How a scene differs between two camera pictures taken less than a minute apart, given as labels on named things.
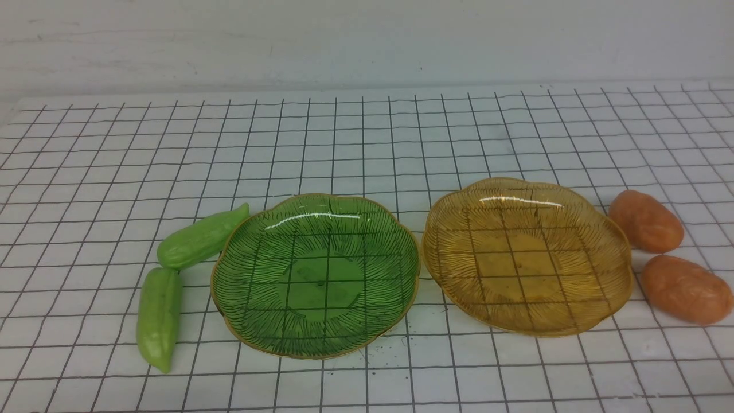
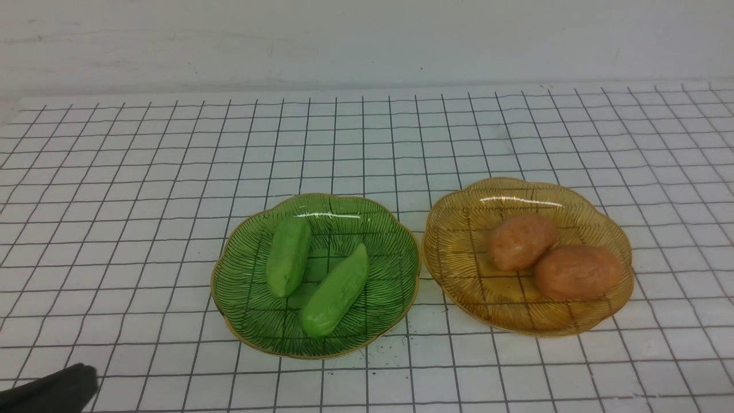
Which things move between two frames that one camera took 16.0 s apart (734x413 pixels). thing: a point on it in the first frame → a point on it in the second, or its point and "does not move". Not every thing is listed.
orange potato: x=686 y=291 → x=577 y=272
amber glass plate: x=526 y=258 does not move
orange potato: x=645 y=223 → x=517 y=241
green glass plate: x=314 y=276 does not move
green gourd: x=200 y=239 → x=287 y=255
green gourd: x=159 y=309 → x=332 y=296
